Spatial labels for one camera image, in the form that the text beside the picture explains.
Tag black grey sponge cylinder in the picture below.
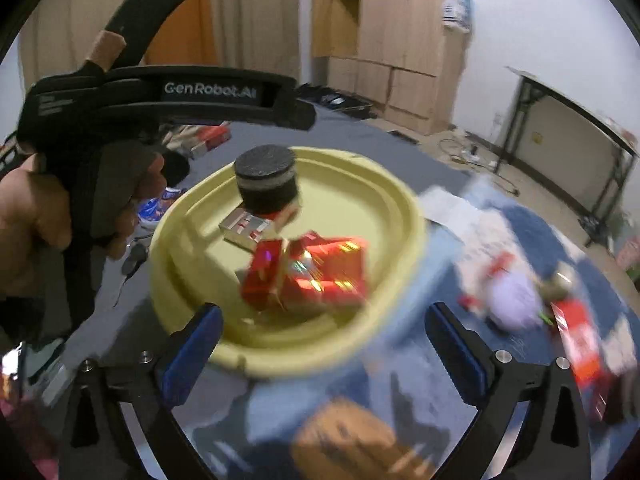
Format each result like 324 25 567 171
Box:
235 145 302 222

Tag beige curtain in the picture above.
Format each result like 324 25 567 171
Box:
20 0 316 88

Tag purple round thing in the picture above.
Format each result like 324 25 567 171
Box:
486 269 543 332

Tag person's left hand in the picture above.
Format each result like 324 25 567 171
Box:
0 152 168 301

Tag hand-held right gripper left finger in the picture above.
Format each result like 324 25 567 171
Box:
60 304 224 480

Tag blue white packet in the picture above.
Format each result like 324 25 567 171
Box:
136 187 182 227

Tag long red carton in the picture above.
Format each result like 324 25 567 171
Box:
549 299 618 423

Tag red white box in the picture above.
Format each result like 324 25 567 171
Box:
219 207 281 252

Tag yellow plastic basin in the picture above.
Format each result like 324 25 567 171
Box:
150 146 428 378

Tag white cloth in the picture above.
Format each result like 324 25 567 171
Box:
422 185 501 243

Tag shiny red gold box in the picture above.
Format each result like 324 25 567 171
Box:
282 232 369 313

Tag wooden wardrobe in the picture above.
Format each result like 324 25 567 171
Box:
311 0 472 136

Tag hanging plastic bag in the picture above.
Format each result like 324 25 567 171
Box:
441 0 474 35

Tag orange wooden door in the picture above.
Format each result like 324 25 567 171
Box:
144 0 217 68

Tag black folding table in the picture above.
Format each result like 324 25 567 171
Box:
499 66 640 248

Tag floor cables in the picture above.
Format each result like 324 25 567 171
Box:
439 136 522 197

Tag small red box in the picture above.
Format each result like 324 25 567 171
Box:
189 126 234 159

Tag blue plaid fleece blanket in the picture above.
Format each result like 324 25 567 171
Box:
100 175 640 480

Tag red box with gold dots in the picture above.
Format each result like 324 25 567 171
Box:
240 239 291 312

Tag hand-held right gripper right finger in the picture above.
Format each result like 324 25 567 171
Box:
425 302 593 480

